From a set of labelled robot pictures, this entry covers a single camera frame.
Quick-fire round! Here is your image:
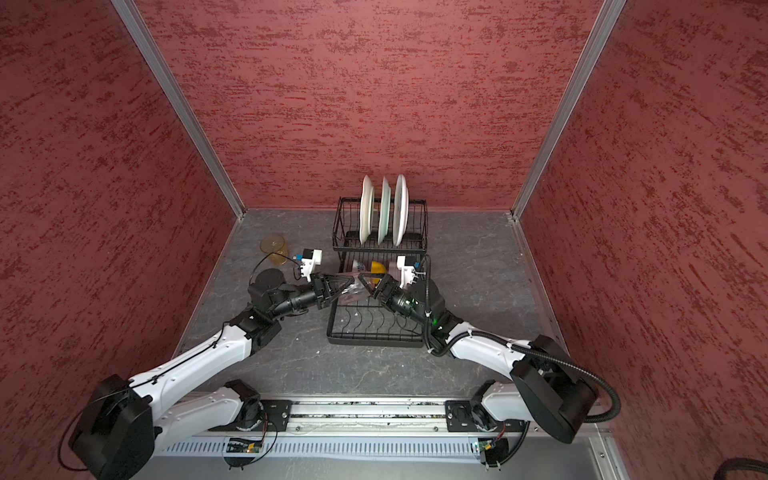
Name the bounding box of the right circuit board connector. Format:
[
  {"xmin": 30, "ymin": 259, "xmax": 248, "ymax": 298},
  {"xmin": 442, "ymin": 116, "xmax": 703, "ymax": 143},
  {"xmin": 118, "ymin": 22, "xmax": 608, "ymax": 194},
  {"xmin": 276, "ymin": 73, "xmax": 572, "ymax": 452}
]
[{"xmin": 477, "ymin": 438, "xmax": 510, "ymax": 469}]

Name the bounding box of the left circuit board connector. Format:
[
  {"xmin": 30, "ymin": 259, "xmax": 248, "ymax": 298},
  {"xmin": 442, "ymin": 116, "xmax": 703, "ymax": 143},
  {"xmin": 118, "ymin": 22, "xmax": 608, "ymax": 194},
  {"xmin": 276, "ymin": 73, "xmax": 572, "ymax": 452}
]
[{"xmin": 223, "ymin": 438, "xmax": 264, "ymax": 469}]

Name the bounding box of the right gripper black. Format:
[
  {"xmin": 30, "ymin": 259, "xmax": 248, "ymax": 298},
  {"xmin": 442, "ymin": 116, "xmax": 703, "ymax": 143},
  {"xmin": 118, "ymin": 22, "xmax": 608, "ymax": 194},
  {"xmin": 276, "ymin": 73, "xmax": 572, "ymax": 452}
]
[{"xmin": 360, "ymin": 272, "xmax": 432, "ymax": 327}]

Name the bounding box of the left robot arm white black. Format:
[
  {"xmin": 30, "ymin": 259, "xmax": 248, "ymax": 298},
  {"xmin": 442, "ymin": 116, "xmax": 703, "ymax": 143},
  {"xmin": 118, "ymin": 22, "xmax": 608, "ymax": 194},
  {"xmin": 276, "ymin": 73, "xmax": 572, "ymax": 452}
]
[{"xmin": 64, "ymin": 269, "xmax": 354, "ymax": 479}]

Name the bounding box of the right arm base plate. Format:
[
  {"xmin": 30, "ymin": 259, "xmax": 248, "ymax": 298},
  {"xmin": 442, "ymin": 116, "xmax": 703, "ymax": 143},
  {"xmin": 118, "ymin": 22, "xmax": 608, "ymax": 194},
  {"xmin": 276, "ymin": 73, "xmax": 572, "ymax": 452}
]
[{"xmin": 444, "ymin": 400, "xmax": 526, "ymax": 433}]

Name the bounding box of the black wire dish rack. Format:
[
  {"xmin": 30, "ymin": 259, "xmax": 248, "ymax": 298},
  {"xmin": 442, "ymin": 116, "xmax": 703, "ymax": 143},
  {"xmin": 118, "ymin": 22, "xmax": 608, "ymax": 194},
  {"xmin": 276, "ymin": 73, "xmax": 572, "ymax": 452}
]
[{"xmin": 326, "ymin": 197, "xmax": 428, "ymax": 348}]

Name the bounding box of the middle pale green plate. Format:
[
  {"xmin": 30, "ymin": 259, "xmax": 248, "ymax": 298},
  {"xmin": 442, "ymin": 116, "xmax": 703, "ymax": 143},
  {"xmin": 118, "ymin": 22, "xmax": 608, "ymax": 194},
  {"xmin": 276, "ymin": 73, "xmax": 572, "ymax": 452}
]
[{"xmin": 377, "ymin": 177, "xmax": 392, "ymax": 245}]

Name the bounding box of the pink transparent cup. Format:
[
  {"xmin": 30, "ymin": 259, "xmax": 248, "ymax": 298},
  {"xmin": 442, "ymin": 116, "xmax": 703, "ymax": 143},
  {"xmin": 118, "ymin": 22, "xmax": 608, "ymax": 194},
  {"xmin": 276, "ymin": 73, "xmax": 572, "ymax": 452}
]
[{"xmin": 339, "ymin": 278, "xmax": 370, "ymax": 304}]

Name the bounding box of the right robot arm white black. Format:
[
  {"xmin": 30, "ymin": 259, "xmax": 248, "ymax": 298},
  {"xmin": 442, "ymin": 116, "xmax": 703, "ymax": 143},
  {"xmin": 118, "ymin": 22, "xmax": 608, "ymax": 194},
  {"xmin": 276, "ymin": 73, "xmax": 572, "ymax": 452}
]
[{"xmin": 358, "ymin": 273, "xmax": 615, "ymax": 443}]

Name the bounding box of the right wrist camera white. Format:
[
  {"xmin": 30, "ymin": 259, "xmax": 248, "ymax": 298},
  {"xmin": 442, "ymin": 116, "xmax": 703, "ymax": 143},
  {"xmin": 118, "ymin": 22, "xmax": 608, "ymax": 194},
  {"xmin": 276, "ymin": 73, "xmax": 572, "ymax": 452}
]
[{"xmin": 396, "ymin": 255, "xmax": 420, "ymax": 289}]

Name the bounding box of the right white floral plate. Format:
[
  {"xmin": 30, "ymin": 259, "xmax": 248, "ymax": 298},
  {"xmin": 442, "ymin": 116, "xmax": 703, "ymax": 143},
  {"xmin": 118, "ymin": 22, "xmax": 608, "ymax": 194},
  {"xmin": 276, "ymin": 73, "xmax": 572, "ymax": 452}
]
[{"xmin": 393, "ymin": 174, "xmax": 409, "ymax": 247}]

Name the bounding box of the black corrugated cable hose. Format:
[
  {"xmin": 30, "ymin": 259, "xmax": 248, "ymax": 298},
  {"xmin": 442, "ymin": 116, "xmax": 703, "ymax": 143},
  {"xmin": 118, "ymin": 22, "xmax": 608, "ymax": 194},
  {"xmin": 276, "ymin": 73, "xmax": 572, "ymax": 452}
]
[{"xmin": 422, "ymin": 254, "xmax": 623, "ymax": 466}]

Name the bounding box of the yellow bowl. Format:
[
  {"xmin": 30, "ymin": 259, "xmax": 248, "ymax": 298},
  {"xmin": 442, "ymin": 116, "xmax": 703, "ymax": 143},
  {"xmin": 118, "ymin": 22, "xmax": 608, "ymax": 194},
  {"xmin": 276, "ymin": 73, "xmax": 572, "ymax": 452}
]
[{"xmin": 370, "ymin": 261, "xmax": 388, "ymax": 279}]

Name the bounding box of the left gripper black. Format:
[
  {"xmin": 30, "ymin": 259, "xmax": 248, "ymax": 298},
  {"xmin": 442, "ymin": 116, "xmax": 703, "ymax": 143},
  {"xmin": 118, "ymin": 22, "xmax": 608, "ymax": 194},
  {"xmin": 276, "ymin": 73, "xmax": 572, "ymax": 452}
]
[{"xmin": 271, "ymin": 271, "xmax": 354, "ymax": 318}]

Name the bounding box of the left white plate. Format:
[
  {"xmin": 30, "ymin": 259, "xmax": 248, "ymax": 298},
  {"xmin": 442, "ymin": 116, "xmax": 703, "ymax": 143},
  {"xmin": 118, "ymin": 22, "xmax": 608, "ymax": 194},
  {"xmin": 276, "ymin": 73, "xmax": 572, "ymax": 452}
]
[{"xmin": 359, "ymin": 176, "xmax": 375, "ymax": 245}]

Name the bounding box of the amber transparent cup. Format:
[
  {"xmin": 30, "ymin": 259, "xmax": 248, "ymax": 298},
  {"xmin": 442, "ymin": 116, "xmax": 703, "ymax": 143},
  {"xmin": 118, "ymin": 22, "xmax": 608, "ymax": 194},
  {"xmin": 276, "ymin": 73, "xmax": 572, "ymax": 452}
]
[{"xmin": 260, "ymin": 234, "xmax": 290, "ymax": 265}]

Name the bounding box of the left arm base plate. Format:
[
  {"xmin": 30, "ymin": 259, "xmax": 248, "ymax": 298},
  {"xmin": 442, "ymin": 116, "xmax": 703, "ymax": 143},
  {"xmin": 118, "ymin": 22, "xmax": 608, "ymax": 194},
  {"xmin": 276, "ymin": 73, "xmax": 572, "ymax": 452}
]
[{"xmin": 234, "ymin": 399, "xmax": 293, "ymax": 432}]

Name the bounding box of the aluminium rail front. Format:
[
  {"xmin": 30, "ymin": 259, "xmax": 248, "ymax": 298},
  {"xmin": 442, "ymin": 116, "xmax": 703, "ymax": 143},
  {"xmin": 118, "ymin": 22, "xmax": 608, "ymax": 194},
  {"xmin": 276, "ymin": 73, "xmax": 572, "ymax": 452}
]
[{"xmin": 122, "ymin": 395, "xmax": 612, "ymax": 437}]

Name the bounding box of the right corner aluminium profile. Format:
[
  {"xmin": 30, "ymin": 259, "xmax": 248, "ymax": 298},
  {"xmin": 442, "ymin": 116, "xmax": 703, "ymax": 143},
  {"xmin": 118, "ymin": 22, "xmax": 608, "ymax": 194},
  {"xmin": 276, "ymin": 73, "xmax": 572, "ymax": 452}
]
[{"xmin": 511, "ymin": 0, "xmax": 626, "ymax": 222}]

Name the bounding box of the white slotted cable duct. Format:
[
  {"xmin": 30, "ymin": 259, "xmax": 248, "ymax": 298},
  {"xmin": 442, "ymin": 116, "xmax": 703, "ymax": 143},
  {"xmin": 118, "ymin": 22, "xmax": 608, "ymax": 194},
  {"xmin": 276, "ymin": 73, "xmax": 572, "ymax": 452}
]
[{"xmin": 156, "ymin": 435, "xmax": 480, "ymax": 463}]

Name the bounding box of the circuit board connector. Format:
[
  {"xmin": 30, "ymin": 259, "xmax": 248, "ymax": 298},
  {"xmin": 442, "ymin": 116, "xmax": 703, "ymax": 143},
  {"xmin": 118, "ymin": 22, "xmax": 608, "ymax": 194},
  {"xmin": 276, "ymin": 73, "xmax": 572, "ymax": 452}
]
[
  {"xmin": 223, "ymin": 438, "xmax": 264, "ymax": 469},
  {"xmin": 477, "ymin": 438, "xmax": 510, "ymax": 469}
]

